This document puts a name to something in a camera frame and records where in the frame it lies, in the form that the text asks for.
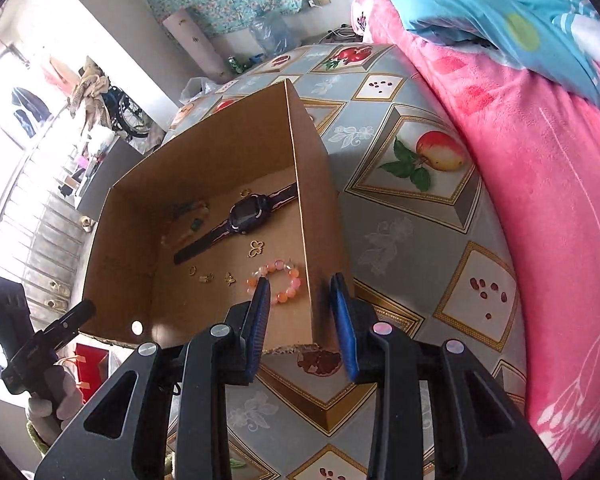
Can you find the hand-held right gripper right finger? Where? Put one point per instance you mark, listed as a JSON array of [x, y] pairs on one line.
[[344, 330]]

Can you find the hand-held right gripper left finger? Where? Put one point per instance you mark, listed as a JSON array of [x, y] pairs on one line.
[[260, 330]]

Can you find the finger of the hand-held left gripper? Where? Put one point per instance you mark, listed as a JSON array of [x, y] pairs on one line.
[[75, 317]]

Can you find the small ribbed metal clip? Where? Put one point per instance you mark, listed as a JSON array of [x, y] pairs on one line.
[[206, 278]]

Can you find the brown cardboard box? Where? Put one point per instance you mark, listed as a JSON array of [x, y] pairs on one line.
[[130, 240]]

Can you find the dark purple smartwatch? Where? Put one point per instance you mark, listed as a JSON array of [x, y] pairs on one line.
[[245, 215]]

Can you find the person's left hand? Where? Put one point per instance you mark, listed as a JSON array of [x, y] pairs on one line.
[[47, 405]]

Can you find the red paper bag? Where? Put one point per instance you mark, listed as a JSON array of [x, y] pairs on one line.
[[91, 367]]

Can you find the metal balcony railing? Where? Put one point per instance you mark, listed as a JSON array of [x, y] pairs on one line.
[[40, 230]]

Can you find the beige slipper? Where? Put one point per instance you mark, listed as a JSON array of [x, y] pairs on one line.
[[85, 223]]

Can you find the grey cabinet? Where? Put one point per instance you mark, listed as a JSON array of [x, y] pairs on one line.
[[107, 170]]

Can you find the wheelchair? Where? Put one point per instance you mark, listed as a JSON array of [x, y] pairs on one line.
[[125, 112]]

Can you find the hanging dark jacket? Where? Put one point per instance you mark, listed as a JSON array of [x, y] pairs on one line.
[[27, 105]]

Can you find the pile of clothes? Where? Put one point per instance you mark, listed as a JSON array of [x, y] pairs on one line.
[[87, 90]]

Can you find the pink floral blanket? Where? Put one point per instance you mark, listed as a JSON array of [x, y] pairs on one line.
[[555, 210]]

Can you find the hanging pink garment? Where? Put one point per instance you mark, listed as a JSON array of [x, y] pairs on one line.
[[57, 70]]

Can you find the green drink can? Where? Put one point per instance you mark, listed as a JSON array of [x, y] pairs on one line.
[[237, 63]]

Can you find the pale rolled mat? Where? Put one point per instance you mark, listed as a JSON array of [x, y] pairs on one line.
[[195, 42]]

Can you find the blue printed quilt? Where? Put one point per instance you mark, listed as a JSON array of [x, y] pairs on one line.
[[480, 10]]

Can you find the wall power socket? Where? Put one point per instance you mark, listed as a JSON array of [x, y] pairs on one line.
[[319, 2]]

